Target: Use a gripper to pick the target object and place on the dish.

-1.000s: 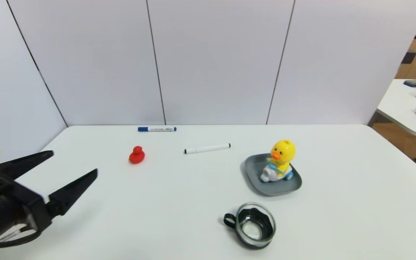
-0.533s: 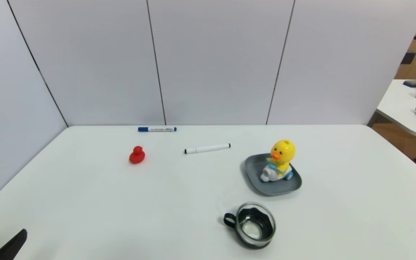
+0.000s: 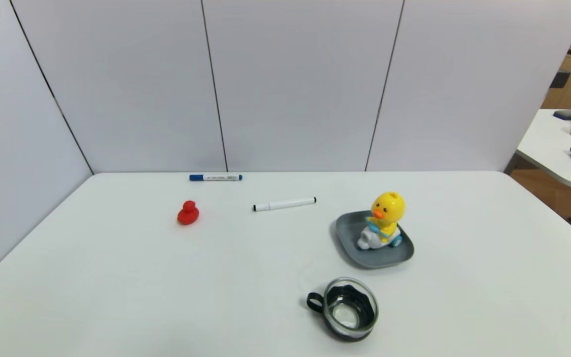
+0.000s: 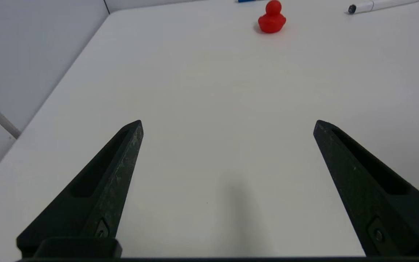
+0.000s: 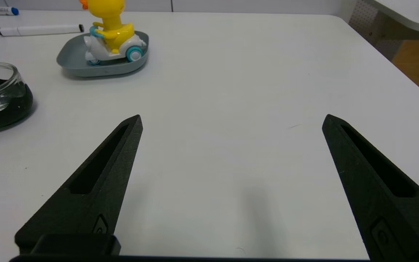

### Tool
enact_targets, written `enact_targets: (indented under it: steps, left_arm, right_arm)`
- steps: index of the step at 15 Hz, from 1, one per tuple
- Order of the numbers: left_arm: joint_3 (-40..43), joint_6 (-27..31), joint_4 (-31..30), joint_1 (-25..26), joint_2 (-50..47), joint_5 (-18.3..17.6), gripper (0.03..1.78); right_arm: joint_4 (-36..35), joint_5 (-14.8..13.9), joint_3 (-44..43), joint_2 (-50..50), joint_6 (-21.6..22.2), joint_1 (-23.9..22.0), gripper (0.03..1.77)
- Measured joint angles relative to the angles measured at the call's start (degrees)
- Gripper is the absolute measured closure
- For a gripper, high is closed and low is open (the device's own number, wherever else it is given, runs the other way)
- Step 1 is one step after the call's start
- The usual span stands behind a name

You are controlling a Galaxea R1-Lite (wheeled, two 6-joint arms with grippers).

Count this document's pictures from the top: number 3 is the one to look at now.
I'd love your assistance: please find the small red rubber duck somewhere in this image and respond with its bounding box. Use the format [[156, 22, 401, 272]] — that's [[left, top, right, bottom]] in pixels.
[[177, 200, 200, 226]]

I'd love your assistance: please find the white marker with black cap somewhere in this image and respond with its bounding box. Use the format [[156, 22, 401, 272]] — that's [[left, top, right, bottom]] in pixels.
[[252, 197, 317, 212]]

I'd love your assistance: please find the white side table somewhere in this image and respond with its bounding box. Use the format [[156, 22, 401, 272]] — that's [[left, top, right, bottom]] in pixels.
[[515, 109, 571, 191]]

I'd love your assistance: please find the glass cup with black handle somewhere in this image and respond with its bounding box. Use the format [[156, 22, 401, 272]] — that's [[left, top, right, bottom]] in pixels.
[[307, 277, 379, 342]]

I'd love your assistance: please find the grey rounded rectangular dish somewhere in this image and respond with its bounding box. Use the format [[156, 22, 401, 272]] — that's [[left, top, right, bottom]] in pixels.
[[335, 211, 415, 270]]

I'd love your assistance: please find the yellow duck toy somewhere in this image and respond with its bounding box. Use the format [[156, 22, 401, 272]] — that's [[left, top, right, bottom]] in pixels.
[[356, 191, 406, 250]]

